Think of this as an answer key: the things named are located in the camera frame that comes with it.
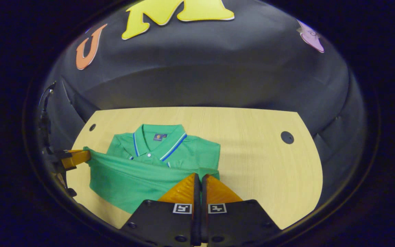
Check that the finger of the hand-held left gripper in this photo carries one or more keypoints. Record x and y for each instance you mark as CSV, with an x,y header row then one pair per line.
x,y
75,158

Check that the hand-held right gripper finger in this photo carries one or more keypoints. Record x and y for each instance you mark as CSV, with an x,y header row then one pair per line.
x,y
197,219
204,223

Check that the green T-shirt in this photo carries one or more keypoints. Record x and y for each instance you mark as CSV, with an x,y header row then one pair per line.
x,y
129,185

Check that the black backdrop cloth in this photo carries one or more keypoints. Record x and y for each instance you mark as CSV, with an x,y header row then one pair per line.
x,y
201,75

